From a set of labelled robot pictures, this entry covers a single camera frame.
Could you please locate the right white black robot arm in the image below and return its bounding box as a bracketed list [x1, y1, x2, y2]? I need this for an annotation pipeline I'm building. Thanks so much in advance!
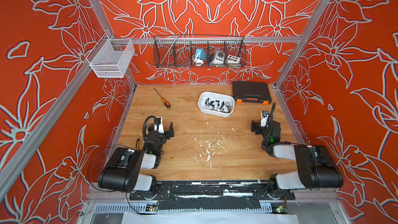
[251, 121, 344, 200]

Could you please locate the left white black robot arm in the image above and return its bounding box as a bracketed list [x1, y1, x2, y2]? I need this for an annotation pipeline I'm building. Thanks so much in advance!
[97, 123, 174, 195]

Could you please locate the white rectangular storage box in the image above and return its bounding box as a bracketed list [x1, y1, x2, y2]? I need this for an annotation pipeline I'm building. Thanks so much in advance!
[198, 91, 235, 118]

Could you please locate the black orange tool case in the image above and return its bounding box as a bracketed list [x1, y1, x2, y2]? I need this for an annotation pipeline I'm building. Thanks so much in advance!
[232, 81, 272, 105]

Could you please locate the white dotted cube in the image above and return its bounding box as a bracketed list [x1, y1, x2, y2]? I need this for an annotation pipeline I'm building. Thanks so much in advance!
[227, 55, 241, 67]

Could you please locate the white round-button device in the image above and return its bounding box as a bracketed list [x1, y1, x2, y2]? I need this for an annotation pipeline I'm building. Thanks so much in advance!
[210, 49, 226, 65]

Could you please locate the teal white device in basket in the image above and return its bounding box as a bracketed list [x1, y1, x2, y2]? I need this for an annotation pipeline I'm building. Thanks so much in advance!
[192, 49, 207, 66]

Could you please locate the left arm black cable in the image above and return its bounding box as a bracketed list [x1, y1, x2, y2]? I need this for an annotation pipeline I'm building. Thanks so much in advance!
[142, 116, 159, 145]

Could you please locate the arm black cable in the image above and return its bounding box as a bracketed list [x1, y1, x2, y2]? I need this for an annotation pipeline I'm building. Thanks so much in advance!
[142, 116, 159, 145]
[268, 102, 277, 125]

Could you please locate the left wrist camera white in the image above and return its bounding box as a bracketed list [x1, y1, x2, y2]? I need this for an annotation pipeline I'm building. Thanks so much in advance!
[154, 117, 164, 134]

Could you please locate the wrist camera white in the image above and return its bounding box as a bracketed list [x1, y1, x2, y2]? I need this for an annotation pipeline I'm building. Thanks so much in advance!
[154, 117, 164, 134]
[260, 111, 269, 128]

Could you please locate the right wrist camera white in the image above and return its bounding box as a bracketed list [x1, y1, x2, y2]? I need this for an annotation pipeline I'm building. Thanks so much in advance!
[260, 111, 269, 128]

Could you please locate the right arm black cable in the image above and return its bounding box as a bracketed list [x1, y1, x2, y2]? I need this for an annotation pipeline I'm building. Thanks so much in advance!
[268, 102, 277, 125]

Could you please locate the orange handled screwdriver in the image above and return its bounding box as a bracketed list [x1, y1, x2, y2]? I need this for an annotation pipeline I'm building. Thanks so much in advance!
[154, 88, 171, 109]

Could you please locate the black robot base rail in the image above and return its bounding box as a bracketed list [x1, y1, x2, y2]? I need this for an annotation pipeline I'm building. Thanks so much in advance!
[127, 180, 295, 213]

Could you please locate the black wire wall basket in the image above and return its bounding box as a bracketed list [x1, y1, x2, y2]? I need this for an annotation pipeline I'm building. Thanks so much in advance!
[153, 34, 246, 68]

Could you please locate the clear plastic wall bin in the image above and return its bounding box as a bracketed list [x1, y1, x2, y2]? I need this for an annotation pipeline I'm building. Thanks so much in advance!
[87, 39, 135, 78]

